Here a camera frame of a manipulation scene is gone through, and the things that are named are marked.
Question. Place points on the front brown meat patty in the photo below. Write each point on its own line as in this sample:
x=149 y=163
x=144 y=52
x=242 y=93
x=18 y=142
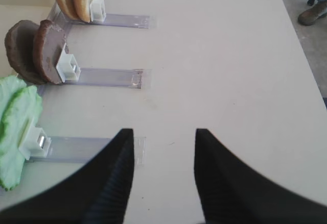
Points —
x=48 y=44

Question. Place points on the clear bread track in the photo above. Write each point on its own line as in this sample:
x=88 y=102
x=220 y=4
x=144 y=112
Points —
x=111 y=20

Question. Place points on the clear patty track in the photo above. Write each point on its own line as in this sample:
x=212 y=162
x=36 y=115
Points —
x=127 y=78

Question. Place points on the green lettuce leaf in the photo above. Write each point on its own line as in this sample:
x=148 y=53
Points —
x=25 y=106
x=9 y=86

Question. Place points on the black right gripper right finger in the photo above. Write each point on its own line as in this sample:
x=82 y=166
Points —
x=232 y=192

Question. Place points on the cream plastic tray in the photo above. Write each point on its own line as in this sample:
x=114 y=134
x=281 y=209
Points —
x=12 y=11

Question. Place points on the white pusher block lettuce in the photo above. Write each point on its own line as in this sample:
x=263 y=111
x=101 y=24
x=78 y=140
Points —
x=34 y=142

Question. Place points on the clear lettuce track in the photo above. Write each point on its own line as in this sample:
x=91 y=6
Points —
x=83 y=150

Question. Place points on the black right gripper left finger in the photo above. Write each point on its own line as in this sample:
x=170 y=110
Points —
x=96 y=193

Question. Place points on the white pusher block patty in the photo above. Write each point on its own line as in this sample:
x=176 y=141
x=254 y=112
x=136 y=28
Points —
x=67 y=66

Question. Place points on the white pusher block bread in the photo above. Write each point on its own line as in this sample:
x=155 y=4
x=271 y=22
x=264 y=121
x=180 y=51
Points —
x=97 y=10

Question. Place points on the brown meat patty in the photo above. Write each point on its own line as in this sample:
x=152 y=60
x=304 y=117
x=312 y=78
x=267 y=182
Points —
x=48 y=44
x=19 y=50

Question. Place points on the rear brown meat patty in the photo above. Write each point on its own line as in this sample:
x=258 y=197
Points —
x=19 y=50

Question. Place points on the brown shoe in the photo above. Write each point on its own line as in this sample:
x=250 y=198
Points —
x=310 y=16

